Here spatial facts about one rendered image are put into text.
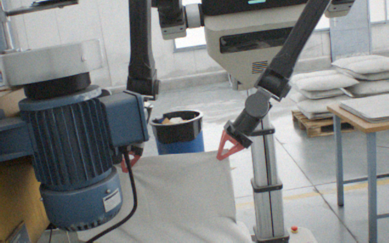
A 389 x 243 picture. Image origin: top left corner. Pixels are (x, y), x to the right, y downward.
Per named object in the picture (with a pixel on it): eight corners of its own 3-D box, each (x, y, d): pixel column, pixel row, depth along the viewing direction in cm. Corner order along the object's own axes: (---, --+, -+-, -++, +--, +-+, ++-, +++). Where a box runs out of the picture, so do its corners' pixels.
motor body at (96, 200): (130, 195, 82) (107, 80, 77) (120, 232, 67) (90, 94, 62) (62, 204, 83) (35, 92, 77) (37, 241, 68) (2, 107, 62)
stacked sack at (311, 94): (326, 88, 494) (325, 78, 491) (346, 98, 430) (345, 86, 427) (293, 93, 495) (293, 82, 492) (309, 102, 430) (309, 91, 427)
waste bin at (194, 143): (211, 171, 380) (202, 106, 365) (215, 193, 330) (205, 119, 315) (162, 178, 380) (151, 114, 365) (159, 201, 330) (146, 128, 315)
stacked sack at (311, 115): (328, 106, 498) (327, 96, 495) (345, 119, 433) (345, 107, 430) (296, 111, 501) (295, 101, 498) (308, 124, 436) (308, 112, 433)
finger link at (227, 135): (208, 155, 102) (230, 126, 101) (206, 147, 109) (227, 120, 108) (229, 169, 104) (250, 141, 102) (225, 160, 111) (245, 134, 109)
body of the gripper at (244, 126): (229, 133, 99) (247, 110, 98) (224, 124, 109) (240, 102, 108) (249, 147, 100) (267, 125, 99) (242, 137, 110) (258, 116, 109)
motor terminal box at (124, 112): (138, 141, 83) (128, 88, 80) (155, 153, 73) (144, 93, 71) (100, 152, 80) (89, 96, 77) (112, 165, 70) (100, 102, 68)
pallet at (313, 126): (378, 108, 506) (378, 97, 502) (411, 123, 426) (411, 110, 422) (292, 120, 512) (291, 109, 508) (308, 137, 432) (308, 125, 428)
